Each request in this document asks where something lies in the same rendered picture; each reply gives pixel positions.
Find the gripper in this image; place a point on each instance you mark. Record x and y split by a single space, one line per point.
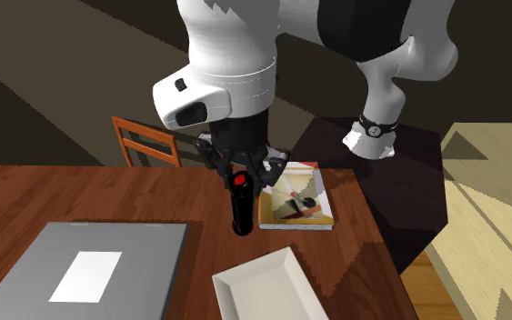
240 133

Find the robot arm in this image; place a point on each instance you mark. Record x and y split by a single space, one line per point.
231 48

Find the book with abstract cover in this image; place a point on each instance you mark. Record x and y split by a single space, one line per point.
297 201

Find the orange wooden chair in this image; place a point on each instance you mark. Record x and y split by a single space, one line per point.
147 133

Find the white rectangular plate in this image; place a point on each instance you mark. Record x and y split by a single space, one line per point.
266 292

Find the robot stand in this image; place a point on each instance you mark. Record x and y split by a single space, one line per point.
406 195

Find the brown wooden table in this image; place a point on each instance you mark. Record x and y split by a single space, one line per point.
82 190

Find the grey closed laptop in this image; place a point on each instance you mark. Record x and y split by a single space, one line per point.
25 274

